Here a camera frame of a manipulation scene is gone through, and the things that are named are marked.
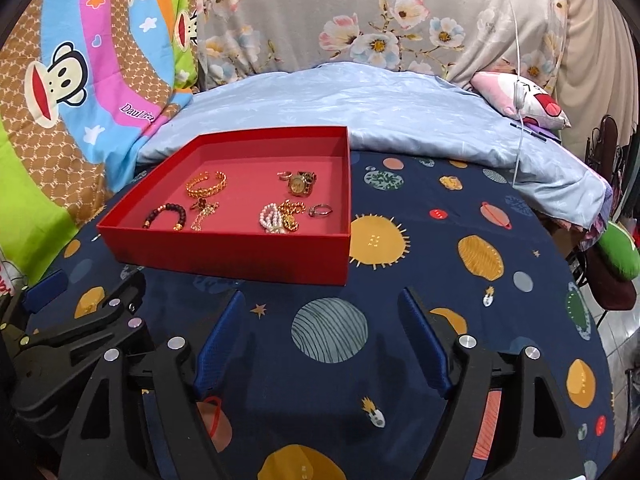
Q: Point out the red box tray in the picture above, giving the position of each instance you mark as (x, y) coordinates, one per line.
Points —
(240, 180)

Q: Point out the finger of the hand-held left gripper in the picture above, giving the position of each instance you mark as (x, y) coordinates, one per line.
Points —
(100, 320)
(45, 290)

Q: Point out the green plush cushion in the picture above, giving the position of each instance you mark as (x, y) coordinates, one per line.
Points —
(620, 255)

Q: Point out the gold wrist watch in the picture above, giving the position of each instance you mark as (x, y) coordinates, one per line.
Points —
(299, 184)

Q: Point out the monkey printed blanket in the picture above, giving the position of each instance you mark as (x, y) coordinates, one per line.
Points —
(75, 35)

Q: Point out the metal chair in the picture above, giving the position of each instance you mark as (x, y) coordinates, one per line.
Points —
(607, 145)

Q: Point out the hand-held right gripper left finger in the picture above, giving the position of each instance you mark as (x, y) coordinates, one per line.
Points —
(220, 345)

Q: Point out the brown cardboard box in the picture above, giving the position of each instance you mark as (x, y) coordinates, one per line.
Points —
(567, 237)

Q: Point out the pink printed pillow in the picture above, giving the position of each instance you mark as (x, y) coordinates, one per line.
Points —
(500, 90)

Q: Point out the grey floral blanket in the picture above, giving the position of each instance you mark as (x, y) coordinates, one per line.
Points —
(300, 10)

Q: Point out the purple flat item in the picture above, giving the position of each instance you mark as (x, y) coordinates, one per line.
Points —
(537, 132)

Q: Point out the light blue quilt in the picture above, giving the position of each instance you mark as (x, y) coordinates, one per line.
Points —
(375, 110)

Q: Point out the dark red cloth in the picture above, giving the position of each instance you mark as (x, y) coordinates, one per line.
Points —
(610, 290)

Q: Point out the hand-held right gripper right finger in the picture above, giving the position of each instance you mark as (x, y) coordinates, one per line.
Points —
(425, 345)

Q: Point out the planet printed bed sheet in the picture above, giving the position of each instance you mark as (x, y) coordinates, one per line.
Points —
(425, 310)

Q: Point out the beige curtain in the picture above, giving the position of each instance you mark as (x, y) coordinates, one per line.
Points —
(595, 60)

